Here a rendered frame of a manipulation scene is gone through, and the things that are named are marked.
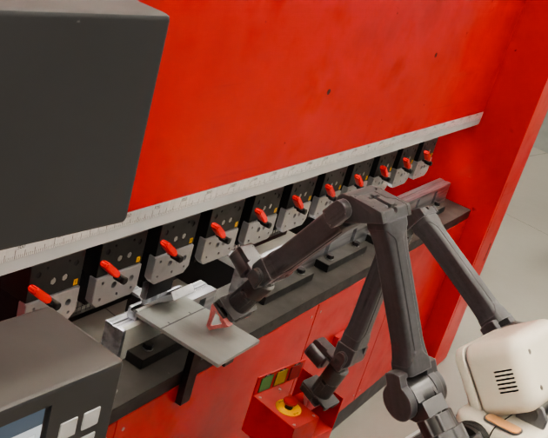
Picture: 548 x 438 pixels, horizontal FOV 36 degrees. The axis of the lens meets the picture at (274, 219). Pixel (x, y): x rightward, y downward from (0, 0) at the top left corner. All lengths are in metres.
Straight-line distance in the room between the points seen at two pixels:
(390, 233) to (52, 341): 0.84
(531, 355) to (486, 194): 2.33
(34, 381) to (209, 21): 1.16
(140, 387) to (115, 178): 1.37
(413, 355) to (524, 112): 2.39
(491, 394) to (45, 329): 1.05
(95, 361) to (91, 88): 0.30
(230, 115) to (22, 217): 1.37
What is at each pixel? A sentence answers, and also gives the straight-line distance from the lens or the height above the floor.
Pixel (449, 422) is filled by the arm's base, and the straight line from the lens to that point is 1.67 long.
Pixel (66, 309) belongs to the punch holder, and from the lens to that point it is 1.86.
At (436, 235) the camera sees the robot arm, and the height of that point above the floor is 1.39.
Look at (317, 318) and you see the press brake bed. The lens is 2.84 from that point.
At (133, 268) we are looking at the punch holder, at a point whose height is 1.16.
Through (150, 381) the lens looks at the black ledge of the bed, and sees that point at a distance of 2.13.
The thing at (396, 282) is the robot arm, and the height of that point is 1.45.
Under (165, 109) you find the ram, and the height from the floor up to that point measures 1.56.
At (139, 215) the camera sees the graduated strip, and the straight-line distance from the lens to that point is 1.91.
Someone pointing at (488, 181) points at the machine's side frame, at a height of 1.03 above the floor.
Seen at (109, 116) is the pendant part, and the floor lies 1.86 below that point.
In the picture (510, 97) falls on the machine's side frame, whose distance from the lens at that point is 3.92.
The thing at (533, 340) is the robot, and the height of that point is 1.38.
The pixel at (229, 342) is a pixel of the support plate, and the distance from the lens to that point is 2.11.
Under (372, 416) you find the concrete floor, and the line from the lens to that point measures 3.89.
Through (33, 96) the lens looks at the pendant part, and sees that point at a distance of 0.67.
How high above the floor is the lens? 2.09
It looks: 22 degrees down
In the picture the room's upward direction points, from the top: 16 degrees clockwise
